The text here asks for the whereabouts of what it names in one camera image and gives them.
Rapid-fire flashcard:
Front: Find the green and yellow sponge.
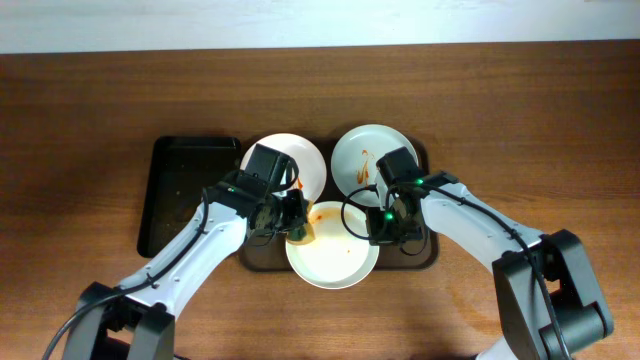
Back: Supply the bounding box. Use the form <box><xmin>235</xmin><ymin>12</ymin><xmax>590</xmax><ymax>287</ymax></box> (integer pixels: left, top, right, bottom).
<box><xmin>286</xmin><ymin>224</ymin><xmax>315</xmax><ymax>246</ymax></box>

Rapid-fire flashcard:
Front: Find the white plate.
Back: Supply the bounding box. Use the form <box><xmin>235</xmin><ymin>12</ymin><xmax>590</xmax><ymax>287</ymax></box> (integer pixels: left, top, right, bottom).
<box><xmin>285</xmin><ymin>201</ymin><xmax>380</xmax><ymax>290</ymax></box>
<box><xmin>257</xmin><ymin>133</ymin><xmax>327</xmax><ymax>202</ymax></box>

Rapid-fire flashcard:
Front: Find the white plate front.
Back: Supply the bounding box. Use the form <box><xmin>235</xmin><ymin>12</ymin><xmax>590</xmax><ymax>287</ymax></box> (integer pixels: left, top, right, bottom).
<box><xmin>285</xmin><ymin>201</ymin><xmax>380</xmax><ymax>290</ymax></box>

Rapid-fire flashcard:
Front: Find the pale green plate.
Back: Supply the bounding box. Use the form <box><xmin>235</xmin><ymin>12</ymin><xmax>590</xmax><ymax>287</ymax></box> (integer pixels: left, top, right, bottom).
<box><xmin>331</xmin><ymin>124</ymin><xmax>421</xmax><ymax>196</ymax></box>

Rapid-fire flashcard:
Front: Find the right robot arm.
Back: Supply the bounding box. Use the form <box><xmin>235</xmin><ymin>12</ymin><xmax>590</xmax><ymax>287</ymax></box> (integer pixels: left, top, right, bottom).
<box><xmin>366</xmin><ymin>148</ymin><xmax>614</xmax><ymax>359</ymax></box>

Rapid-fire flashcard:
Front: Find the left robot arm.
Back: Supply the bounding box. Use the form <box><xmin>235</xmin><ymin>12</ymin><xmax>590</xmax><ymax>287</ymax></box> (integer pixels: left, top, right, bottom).
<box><xmin>43</xmin><ymin>145</ymin><xmax>314</xmax><ymax>359</ymax></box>

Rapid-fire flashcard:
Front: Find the brown plastic serving tray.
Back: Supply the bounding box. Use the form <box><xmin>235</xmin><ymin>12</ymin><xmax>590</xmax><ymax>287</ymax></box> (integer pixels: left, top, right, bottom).
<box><xmin>238</xmin><ymin>137</ymin><xmax>439</xmax><ymax>273</ymax></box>

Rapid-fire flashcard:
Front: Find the black rectangular tray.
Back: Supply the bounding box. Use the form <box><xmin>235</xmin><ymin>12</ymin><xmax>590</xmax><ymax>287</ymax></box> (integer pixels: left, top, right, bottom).
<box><xmin>137</xmin><ymin>136</ymin><xmax>242</xmax><ymax>258</ymax></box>

